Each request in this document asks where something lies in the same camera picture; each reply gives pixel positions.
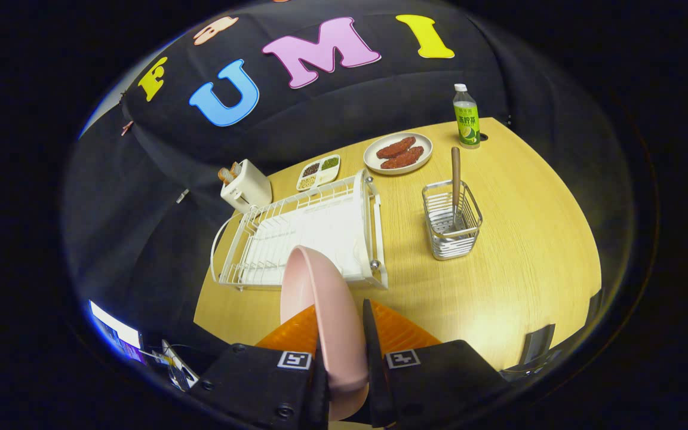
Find pink plate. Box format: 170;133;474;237
279;245;370;422

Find green label drink bottle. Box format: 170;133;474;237
453;83;481;149

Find lit computer screen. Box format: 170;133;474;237
88;300;145;364

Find black backdrop cloth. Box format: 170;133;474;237
62;0;640;353

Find metal wire basket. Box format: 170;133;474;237
422;180;483;261

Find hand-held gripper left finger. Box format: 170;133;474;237
192;303;331;430

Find wooden-handled spoon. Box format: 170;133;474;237
449;146;463;232

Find black chair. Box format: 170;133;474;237
586;290;604;323
523;324;557;365

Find white dish rack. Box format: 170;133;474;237
210;168;389;291

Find cream oval dish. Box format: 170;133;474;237
363;132;434;176

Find white compartment tray with grains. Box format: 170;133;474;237
296;155;341;192

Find cream toaster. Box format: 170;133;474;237
220;159;273;214

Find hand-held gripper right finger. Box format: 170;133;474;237
361;299;513;429

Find red-brown sausage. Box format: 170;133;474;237
380;146;425;170
376;136;416;159

